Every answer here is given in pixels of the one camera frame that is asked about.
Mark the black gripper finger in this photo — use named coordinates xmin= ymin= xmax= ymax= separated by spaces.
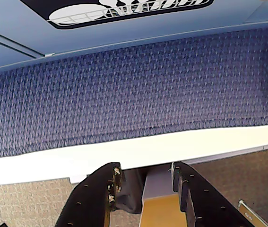
xmin=54 ymin=162 xmax=123 ymax=227
xmin=171 ymin=162 xmax=255 ymax=227

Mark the yellow wooden board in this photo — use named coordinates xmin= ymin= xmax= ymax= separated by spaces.
xmin=139 ymin=193 xmax=189 ymax=227

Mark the blue toy kitchen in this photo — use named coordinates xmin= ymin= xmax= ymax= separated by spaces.
xmin=0 ymin=0 xmax=268 ymax=74

